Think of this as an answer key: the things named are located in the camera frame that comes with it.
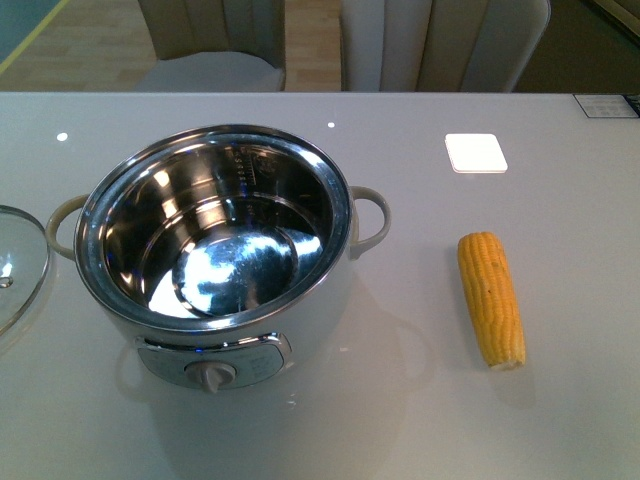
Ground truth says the yellow corn cob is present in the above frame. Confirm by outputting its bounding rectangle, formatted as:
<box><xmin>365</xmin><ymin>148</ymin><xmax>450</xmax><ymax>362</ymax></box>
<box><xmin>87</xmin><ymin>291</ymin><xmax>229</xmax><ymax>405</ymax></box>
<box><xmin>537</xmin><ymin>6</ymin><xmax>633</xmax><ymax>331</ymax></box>
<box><xmin>457</xmin><ymin>232</ymin><xmax>526</xmax><ymax>371</ymax></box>

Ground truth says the glass pot lid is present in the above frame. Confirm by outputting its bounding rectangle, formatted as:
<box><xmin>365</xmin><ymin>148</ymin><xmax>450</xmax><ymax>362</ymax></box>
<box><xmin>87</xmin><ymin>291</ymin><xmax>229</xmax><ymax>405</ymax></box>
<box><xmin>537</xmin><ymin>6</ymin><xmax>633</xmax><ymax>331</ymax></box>
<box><xmin>0</xmin><ymin>205</ymin><xmax>51</xmax><ymax>335</ymax></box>

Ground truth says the white electric cooking pot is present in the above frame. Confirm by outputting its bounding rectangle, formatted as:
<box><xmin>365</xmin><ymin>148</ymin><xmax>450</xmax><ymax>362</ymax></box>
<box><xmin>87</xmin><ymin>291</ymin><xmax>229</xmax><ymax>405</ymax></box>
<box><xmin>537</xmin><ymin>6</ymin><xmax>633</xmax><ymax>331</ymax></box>
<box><xmin>45</xmin><ymin>125</ymin><xmax>391</xmax><ymax>392</ymax></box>

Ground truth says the beige chair right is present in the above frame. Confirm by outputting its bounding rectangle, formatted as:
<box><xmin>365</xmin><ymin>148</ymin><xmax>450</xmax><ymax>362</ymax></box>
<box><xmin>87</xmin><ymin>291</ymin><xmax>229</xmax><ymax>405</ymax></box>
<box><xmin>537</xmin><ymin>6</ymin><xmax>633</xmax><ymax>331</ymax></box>
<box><xmin>339</xmin><ymin>0</ymin><xmax>551</xmax><ymax>93</ymax></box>

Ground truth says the beige chair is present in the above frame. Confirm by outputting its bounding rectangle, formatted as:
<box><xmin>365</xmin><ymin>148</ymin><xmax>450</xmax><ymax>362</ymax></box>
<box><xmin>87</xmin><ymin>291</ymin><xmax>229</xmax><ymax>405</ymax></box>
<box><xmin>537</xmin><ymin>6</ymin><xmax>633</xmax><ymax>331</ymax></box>
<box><xmin>135</xmin><ymin>0</ymin><xmax>286</xmax><ymax>93</ymax></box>
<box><xmin>339</xmin><ymin>0</ymin><xmax>551</xmax><ymax>93</ymax></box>

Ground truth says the beige chair left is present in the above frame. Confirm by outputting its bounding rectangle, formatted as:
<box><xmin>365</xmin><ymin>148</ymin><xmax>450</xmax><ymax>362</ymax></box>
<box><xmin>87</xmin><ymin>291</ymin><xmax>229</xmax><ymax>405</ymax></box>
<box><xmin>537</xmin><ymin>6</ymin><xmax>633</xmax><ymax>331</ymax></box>
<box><xmin>135</xmin><ymin>0</ymin><xmax>286</xmax><ymax>93</ymax></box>

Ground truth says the table label sticker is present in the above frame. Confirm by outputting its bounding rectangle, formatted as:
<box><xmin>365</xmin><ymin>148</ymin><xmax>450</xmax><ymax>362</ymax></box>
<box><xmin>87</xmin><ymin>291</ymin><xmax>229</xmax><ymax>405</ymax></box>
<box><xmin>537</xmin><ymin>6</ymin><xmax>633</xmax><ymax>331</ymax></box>
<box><xmin>573</xmin><ymin>94</ymin><xmax>639</xmax><ymax>119</ymax></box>

